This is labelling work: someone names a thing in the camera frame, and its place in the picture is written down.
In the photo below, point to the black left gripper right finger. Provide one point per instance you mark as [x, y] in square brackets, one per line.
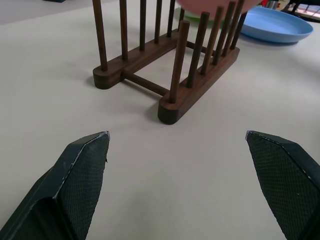
[282, 180]

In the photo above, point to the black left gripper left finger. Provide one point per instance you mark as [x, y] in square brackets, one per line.
[75, 185]

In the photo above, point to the pink plate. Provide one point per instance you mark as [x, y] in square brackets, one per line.
[212, 5]

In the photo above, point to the dark wooden dish rack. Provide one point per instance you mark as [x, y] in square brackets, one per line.
[172, 57]

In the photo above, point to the blue plate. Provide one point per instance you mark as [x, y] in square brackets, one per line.
[272, 26]

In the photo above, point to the green plate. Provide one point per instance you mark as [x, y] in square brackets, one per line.
[193, 18]

